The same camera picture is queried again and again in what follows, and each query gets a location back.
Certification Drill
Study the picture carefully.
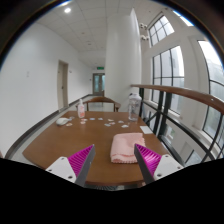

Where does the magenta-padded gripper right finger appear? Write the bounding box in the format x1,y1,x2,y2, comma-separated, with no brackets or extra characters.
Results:
133,143,185,185

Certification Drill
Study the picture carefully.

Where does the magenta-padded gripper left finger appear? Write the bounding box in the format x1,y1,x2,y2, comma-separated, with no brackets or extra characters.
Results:
45,143,97,188

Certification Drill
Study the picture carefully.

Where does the pink towel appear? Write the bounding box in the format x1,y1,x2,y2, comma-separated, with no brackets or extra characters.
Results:
109,132,147,164

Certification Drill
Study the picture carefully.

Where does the white paper card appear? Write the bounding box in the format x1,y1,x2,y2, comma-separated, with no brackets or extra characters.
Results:
139,125,154,135

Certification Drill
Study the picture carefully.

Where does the white computer mouse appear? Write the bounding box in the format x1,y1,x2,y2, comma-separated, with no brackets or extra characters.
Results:
55,117,69,127

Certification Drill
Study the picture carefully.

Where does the white bottle with pink label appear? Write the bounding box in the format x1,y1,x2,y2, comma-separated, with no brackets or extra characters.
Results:
77,98,86,119

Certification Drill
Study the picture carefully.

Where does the clear plastic tumbler with lid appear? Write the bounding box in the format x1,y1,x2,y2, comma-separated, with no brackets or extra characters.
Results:
127,93,143,122

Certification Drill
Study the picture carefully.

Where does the brown wooden chair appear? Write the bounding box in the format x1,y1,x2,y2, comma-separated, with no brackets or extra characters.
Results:
74,96,122,113

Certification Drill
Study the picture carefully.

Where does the black railing with wooden handrail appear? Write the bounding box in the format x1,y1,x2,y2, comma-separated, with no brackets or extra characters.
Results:
130,83,224,168

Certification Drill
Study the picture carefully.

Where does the grey single door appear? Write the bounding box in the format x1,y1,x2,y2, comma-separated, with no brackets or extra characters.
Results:
57,59,70,111

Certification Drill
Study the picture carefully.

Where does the glass double door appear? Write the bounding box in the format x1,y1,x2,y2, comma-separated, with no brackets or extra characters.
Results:
92,73,106,97

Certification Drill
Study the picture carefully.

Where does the black-framed window wall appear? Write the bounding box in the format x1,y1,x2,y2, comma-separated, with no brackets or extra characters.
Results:
146,13,224,161

